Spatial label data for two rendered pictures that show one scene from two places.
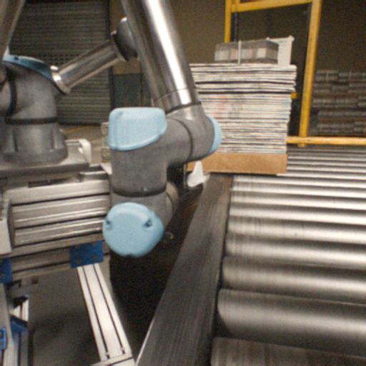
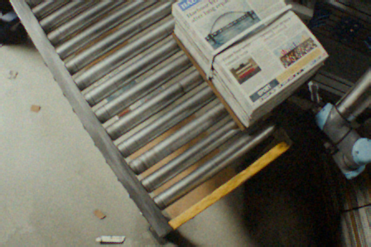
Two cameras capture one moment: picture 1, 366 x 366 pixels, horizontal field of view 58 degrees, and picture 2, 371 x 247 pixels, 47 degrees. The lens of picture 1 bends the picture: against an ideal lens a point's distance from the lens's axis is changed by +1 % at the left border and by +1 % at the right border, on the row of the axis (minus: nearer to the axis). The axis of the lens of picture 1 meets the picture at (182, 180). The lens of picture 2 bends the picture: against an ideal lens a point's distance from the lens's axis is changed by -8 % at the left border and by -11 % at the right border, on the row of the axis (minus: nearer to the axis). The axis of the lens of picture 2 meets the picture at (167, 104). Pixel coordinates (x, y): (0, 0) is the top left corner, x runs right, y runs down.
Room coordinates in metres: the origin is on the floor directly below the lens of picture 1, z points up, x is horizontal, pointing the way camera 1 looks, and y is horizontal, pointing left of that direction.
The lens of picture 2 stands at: (1.13, -0.67, 2.15)
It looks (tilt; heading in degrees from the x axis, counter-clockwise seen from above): 73 degrees down; 137
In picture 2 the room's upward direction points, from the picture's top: 1 degrees counter-clockwise
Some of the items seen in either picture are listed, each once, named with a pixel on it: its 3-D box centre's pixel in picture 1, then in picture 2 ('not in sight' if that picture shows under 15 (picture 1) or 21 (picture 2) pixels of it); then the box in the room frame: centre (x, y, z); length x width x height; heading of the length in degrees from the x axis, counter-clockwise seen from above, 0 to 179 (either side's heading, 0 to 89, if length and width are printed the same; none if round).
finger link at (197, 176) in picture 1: (197, 174); not in sight; (0.68, -0.03, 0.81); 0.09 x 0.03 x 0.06; 143
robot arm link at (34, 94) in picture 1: (24, 87); not in sight; (0.81, 0.37, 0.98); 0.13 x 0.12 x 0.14; 145
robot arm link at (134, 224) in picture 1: (140, 217); not in sight; (0.44, 0.06, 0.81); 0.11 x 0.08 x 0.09; 170
